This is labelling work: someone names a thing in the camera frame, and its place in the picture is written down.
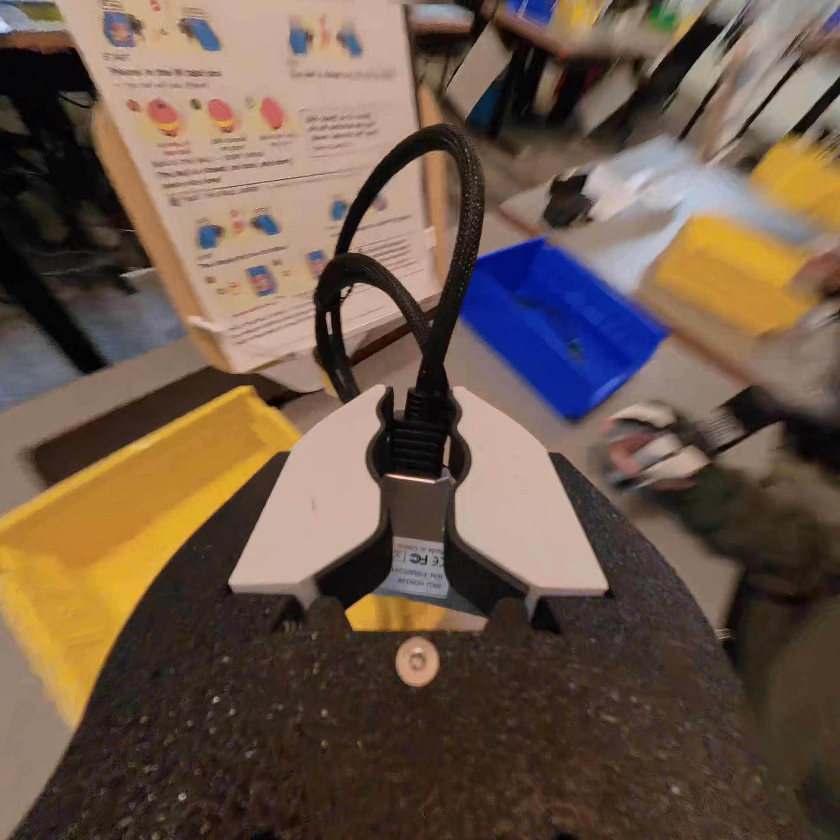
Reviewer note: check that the dark desk mat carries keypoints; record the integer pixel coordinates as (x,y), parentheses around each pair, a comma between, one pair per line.
(131,420)

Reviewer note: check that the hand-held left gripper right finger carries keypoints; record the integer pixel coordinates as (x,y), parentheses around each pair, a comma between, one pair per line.
(518,518)

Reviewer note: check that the instruction poster board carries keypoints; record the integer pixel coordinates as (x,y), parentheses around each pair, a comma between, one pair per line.
(262,164)

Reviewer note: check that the person in green hoodie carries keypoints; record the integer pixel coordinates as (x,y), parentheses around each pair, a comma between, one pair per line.
(800,689)

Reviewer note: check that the blue plastic bin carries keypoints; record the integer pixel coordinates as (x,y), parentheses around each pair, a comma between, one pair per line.
(525,302)

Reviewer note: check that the yellow plastic bin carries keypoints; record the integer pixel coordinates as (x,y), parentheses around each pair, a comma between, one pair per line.
(722,275)
(800,177)
(131,512)

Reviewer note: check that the person's right forearm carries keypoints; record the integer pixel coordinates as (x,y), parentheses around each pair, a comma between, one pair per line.
(754,518)

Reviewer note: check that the person's right hand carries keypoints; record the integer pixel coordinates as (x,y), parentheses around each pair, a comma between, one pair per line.
(623,459)

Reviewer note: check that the grey desk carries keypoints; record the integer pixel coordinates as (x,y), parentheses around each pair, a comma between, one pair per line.
(98,387)

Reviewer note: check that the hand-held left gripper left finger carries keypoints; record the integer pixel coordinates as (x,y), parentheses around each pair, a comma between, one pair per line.
(315,512)

